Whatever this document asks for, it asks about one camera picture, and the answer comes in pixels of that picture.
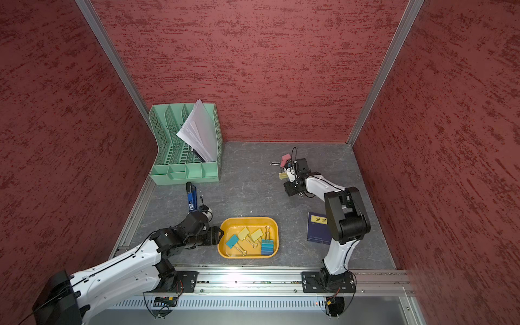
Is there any yellow plastic storage box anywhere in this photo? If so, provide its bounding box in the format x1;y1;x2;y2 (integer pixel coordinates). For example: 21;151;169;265
217;217;280;259

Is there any pale yellow binder clip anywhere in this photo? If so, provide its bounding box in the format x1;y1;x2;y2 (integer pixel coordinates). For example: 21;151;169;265
249;228;264;244

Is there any blue binder clip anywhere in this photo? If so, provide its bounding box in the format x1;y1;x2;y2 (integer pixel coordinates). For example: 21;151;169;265
261;226;271;256

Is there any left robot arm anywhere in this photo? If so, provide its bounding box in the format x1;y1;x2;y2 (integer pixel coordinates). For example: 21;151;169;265
32;210;224;324

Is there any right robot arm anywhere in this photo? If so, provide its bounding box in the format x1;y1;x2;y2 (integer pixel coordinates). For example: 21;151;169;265
280;155;371;291

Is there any pink binder clip top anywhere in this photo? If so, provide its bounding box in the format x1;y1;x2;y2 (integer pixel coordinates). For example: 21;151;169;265
280;154;292;168

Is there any blue black stapler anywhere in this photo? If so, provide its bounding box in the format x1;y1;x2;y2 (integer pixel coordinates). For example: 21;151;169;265
186;182;199;213

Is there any dark blue notebook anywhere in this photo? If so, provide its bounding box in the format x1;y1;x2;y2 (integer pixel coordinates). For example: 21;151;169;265
307;212;332;245

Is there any green file organizer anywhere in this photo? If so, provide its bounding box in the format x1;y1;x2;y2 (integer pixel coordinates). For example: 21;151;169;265
148;104;223;186

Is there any white paper stack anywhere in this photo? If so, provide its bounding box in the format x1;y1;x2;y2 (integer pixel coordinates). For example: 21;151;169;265
177;100;218;163

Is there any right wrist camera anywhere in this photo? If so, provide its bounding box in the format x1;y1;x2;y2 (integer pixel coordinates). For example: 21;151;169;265
293;158;311;176

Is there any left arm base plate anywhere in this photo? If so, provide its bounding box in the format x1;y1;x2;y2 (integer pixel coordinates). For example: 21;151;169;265
152;271;199;295

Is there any aluminium front rail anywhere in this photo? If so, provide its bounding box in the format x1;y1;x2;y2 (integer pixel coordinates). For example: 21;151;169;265
176;265;415;297

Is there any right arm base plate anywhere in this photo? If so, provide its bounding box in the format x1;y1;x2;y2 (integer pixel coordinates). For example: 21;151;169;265
301;268;356;294

